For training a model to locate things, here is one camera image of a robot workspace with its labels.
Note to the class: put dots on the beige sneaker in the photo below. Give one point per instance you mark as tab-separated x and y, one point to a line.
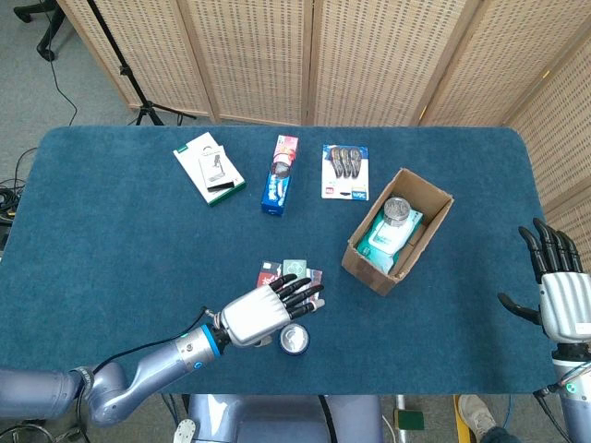
478	413

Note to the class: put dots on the red black snack packet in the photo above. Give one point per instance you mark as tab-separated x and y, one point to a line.
268	272

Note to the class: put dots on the blue soda can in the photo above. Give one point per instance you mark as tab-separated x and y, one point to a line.
295	340

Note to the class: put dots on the round silver metal tin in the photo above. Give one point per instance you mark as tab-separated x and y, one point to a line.
397	211

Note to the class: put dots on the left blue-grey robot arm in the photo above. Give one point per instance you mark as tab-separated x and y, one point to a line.
152	367

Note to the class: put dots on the white green flat box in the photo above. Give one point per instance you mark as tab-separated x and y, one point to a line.
196	159

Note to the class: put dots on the black wheeled stand base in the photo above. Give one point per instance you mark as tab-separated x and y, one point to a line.
46	434

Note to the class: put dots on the blue Oreo cookie box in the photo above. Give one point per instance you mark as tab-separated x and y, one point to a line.
277	184

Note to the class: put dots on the green wet wipes pack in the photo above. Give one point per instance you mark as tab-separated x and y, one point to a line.
383	242

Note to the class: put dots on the small green block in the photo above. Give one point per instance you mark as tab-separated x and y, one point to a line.
408	420

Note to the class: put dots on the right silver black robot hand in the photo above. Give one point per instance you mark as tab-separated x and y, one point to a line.
565	304

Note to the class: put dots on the open cardboard box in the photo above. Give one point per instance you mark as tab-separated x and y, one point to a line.
365	272

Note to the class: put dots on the blister card with three items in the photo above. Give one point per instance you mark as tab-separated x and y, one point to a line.
345	173

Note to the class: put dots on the blue carpet table cover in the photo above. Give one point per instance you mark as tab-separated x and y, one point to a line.
115	277

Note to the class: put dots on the dark blue trouser leg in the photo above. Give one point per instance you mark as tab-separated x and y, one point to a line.
496	436

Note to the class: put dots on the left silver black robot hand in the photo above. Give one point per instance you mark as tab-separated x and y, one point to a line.
254	316

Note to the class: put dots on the green pocket tissue pack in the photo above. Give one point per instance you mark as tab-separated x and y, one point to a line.
295	267

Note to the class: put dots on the black tripod stand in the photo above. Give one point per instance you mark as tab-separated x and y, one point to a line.
127	74

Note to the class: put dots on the blue-grey robot torso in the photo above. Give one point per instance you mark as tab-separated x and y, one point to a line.
277	420

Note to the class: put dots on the black office chair base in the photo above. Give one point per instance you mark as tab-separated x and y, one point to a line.
48	32

